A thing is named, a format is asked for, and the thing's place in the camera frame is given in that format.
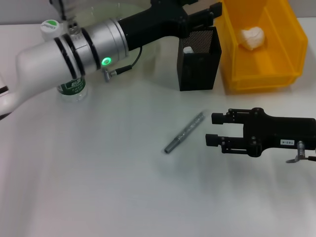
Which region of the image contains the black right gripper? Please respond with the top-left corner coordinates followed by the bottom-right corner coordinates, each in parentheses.
top-left (205, 107), bottom-right (316, 158)

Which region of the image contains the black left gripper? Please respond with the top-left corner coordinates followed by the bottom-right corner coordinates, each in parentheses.
top-left (118, 0), bottom-right (223, 52)

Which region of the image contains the grey marker pen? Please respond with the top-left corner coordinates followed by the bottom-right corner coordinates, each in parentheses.
top-left (164, 111), bottom-right (205, 154)

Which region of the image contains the white paper ball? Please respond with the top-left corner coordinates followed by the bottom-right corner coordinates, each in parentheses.
top-left (238, 26), bottom-right (266, 51)

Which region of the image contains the clear green-label water bottle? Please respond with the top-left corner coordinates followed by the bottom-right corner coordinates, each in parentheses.
top-left (40, 19), bottom-right (88, 102)

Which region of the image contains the black mesh pen holder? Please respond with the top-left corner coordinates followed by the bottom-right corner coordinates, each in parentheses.
top-left (177, 26), bottom-right (222, 91)

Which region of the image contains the green glass fruit bowl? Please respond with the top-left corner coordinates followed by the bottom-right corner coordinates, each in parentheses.
top-left (66, 2), bottom-right (161, 79)

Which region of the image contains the yellow plastic bin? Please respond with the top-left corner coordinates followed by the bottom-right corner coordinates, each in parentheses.
top-left (214, 0), bottom-right (309, 94)

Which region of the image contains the right arm cable plug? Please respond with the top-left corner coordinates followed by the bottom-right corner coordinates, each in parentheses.
top-left (286, 140), bottom-right (316, 163)

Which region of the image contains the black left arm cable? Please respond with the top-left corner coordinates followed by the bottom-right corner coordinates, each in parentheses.
top-left (102, 46), bottom-right (143, 82)

